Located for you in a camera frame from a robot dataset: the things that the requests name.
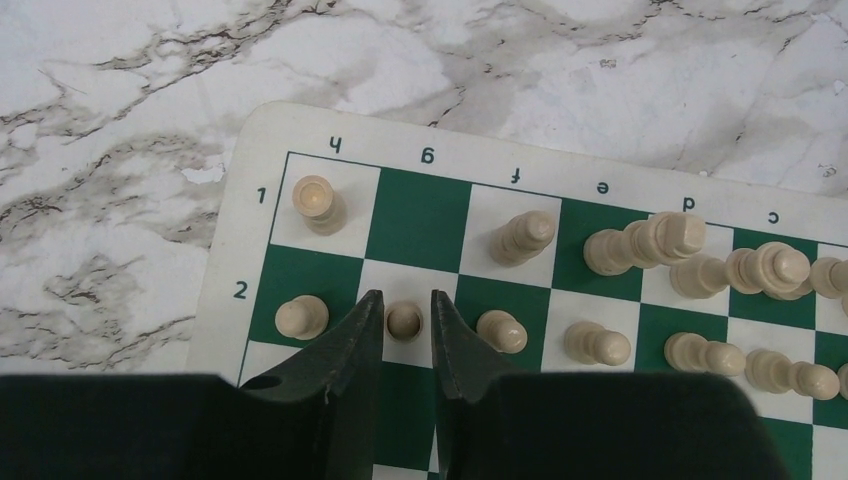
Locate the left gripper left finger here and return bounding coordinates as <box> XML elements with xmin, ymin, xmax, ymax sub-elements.
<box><xmin>1</xmin><ymin>290</ymin><xmax>384</xmax><ymax>479</ymax></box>

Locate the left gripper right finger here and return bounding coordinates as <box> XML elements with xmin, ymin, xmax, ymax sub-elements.
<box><xmin>431</xmin><ymin>290</ymin><xmax>789</xmax><ymax>479</ymax></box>

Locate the light pawn chess piece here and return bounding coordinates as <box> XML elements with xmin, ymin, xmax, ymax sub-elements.
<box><xmin>837</xmin><ymin>363</ymin><xmax>848</xmax><ymax>399</ymax></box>

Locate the light bishop chess piece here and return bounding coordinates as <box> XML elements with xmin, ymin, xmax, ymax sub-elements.
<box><xmin>808</xmin><ymin>257</ymin><xmax>848</xmax><ymax>314</ymax></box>

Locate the light king chess piece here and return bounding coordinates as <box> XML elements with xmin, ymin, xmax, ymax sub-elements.
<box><xmin>669</xmin><ymin>242</ymin><xmax>811</xmax><ymax>299</ymax></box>

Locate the green white chess board mat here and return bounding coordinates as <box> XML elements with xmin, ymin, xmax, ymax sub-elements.
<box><xmin>185</xmin><ymin>100</ymin><xmax>848</xmax><ymax>480</ymax></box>

